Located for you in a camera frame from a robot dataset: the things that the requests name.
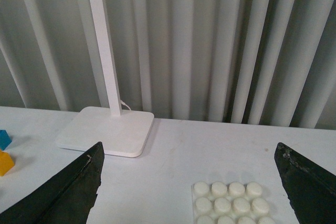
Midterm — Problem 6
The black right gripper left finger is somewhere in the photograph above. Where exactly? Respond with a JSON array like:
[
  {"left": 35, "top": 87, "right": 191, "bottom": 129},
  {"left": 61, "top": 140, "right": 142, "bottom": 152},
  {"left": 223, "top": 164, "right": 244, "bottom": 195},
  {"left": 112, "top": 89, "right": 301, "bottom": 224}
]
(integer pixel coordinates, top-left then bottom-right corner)
[{"left": 1, "top": 142, "right": 104, "bottom": 223}]

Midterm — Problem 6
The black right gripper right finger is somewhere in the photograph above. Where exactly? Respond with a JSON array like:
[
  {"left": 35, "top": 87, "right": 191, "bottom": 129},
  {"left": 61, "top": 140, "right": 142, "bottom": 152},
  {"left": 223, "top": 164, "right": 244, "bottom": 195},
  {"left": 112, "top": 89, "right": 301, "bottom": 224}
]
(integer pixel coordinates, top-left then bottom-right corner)
[{"left": 274, "top": 142, "right": 335, "bottom": 223}]

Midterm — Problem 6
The grey pleated curtain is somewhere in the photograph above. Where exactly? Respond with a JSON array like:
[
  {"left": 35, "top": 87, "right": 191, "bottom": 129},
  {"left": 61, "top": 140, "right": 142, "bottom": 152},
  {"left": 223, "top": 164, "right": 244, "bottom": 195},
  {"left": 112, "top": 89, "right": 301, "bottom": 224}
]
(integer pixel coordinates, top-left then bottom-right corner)
[{"left": 1, "top": 0, "right": 335, "bottom": 129}]

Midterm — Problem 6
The white studded base plate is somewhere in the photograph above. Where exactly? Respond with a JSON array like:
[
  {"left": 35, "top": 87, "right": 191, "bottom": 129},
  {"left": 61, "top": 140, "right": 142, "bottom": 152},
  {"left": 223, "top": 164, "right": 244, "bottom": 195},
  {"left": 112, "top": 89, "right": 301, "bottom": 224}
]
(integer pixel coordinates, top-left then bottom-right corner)
[{"left": 192, "top": 181, "right": 275, "bottom": 224}]

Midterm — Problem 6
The blue toy block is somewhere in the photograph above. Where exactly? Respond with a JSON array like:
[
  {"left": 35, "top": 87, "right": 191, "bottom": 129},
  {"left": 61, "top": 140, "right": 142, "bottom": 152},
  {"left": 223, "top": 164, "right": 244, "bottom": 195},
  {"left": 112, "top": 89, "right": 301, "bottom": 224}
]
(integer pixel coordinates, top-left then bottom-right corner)
[{"left": 0, "top": 130, "right": 12, "bottom": 151}]

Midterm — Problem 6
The yellow toy block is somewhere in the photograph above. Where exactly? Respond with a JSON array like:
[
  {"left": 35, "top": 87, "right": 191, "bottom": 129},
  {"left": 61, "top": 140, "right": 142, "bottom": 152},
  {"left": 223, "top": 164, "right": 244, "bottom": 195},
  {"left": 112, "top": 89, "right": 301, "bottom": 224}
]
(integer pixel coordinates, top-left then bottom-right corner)
[{"left": 0, "top": 151, "right": 15, "bottom": 176}]

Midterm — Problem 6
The white desk lamp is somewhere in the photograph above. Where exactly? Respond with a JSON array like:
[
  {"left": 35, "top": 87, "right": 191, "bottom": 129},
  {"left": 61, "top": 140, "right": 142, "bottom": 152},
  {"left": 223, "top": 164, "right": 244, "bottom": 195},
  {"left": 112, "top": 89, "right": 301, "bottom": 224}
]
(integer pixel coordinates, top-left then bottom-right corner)
[{"left": 56, "top": 0, "right": 154, "bottom": 157}]

